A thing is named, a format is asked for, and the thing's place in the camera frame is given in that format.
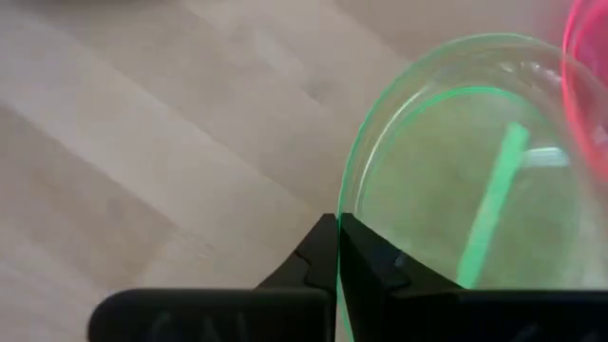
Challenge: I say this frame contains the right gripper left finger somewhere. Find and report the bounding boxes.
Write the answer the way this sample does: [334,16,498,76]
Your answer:
[87,213,339,342]

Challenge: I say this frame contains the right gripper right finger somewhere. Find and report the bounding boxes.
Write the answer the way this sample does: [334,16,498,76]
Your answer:
[338,212,608,342]

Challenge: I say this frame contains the green transparent plastic plate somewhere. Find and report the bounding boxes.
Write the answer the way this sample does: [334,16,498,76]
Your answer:
[335,31,608,342]

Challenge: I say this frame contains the red transparent plastic plate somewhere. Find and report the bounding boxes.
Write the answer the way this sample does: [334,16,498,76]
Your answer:
[561,0,608,181]

